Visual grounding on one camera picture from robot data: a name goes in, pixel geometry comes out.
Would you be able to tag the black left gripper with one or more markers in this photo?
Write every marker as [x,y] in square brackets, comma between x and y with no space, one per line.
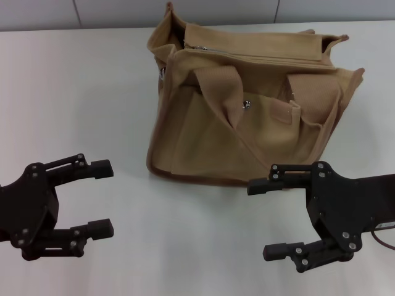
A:
[27,200]

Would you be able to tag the khaki canvas food bag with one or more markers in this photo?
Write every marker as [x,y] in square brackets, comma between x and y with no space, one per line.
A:
[200,138]

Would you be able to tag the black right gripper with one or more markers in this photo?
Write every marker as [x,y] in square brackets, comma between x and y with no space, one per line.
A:
[345,206]

